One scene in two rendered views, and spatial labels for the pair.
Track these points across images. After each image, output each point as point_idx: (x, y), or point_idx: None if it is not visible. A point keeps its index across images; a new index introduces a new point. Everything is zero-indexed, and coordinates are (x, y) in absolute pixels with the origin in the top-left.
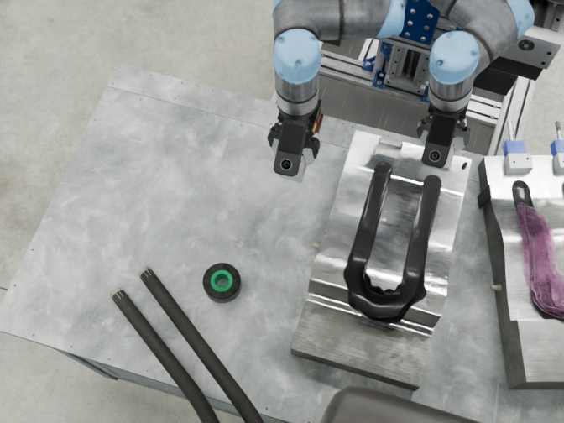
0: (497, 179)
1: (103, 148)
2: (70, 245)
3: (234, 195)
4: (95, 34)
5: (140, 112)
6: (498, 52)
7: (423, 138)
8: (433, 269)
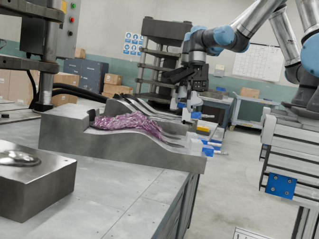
0: (181, 136)
1: None
2: None
3: None
4: (270, 216)
5: (199, 122)
6: (205, 33)
7: None
8: (128, 105)
